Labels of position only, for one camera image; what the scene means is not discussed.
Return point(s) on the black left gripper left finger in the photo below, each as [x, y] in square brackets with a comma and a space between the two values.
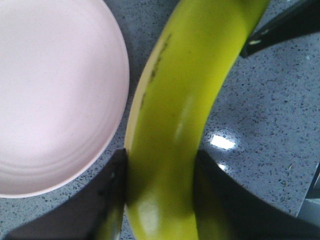
[94, 213]

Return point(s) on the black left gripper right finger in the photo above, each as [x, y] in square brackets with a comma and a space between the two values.
[224, 210]

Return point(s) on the yellow banana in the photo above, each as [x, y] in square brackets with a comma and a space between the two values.
[178, 86]

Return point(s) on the pink plate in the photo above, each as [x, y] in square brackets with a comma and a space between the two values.
[64, 81]

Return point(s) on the black camera stand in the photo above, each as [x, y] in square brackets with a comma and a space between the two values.
[300, 19]

